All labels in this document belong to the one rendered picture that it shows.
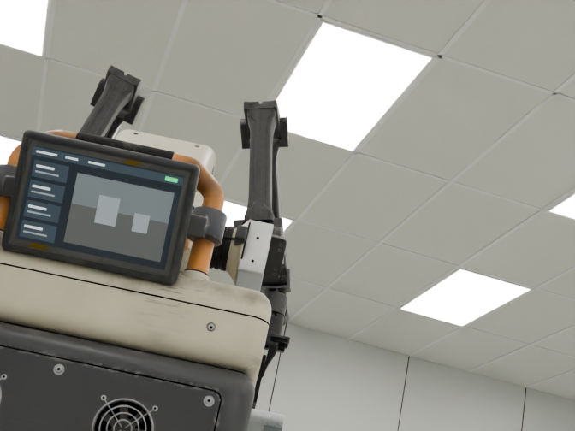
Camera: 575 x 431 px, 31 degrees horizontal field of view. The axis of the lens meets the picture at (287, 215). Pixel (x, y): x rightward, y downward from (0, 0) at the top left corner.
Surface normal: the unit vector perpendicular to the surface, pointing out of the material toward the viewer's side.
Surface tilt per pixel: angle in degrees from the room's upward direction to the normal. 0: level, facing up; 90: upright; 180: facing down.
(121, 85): 79
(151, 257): 115
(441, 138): 180
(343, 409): 90
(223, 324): 90
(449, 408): 90
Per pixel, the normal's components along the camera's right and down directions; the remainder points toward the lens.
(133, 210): 0.00, 0.04
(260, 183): -0.07, -0.57
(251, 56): -0.19, 0.90
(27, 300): 0.08, -0.37
